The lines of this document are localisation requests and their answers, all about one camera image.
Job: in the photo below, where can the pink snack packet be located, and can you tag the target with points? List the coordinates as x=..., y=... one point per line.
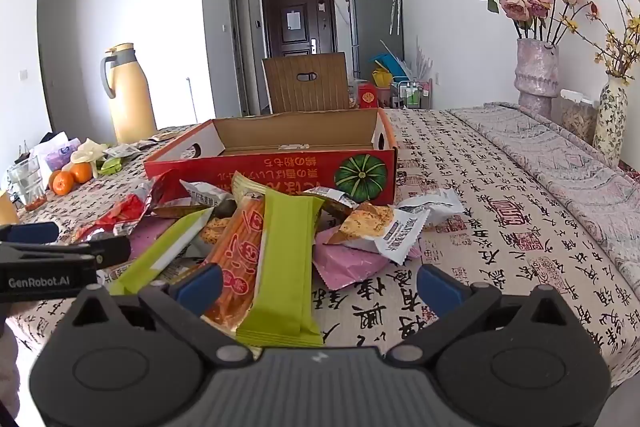
x=150, y=234
x=350, y=262

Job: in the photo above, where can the dark brown door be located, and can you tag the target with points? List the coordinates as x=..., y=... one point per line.
x=295, y=19

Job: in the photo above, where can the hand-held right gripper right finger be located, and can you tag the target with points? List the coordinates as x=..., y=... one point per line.
x=440, y=287

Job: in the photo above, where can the purple tissue pack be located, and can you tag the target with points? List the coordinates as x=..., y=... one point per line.
x=55, y=157

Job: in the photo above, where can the printed cardboard box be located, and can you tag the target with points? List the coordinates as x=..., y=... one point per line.
x=280, y=167

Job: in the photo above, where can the long orange snack packet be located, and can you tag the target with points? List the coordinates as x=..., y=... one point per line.
x=240, y=257

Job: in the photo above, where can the orange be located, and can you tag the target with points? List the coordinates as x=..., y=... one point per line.
x=62, y=183
x=81, y=173

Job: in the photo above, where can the glass storage jar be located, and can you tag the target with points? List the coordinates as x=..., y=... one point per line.
x=577, y=117

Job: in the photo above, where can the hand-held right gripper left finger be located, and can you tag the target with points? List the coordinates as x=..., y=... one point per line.
x=200, y=283

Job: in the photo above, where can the person's left forearm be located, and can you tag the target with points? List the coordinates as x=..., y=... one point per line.
x=10, y=357

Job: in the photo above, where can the calligraphy print tablecloth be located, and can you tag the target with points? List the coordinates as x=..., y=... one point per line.
x=450, y=257

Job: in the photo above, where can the red gift box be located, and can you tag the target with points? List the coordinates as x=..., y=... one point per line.
x=368, y=96

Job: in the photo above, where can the grey refrigerator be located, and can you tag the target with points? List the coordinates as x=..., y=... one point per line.
x=372, y=22

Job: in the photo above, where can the red snack packet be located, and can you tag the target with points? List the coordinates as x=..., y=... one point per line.
x=125, y=212

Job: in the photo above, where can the green and white snack packet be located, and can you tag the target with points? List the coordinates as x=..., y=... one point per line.
x=160, y=252

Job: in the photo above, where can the white cracker snack packet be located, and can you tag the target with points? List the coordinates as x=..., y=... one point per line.
x=367, y=222

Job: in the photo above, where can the grey patterned cloth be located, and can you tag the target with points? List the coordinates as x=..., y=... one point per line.
x=560, y=167

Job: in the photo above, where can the small green snack packet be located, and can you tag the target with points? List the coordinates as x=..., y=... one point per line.
x=111, y=165

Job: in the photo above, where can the dark and white snack packet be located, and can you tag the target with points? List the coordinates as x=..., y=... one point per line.
x=330, y=202

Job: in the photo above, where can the clear umbrella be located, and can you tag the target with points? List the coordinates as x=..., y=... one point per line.
x=395, y=2

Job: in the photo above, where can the wooden chair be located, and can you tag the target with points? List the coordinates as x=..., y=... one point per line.
x=307, y=82

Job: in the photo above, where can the drinking glass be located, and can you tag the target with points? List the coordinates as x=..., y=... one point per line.
x=27, y=182

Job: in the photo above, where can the brown snack packet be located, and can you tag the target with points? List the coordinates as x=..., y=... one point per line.
x=185, y=211

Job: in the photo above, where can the floral patterned vase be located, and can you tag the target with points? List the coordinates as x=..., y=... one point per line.
x=610, y=122

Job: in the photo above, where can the yellow bag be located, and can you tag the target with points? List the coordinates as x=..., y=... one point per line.
x=382, y=78

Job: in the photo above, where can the yellow flower branches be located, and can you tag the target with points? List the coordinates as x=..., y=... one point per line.
x=620, y=42

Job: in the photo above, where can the pink ceramic vase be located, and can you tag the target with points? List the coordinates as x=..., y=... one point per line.
x=536, y=72

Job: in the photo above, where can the yellow thermos jug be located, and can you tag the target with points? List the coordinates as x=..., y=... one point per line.
x=132, y=97

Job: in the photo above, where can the blue plastic item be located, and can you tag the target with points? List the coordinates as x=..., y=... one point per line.
x=385, y=58

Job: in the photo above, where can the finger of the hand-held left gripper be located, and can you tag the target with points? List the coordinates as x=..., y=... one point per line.
x=35, y=232
x=100, y=249

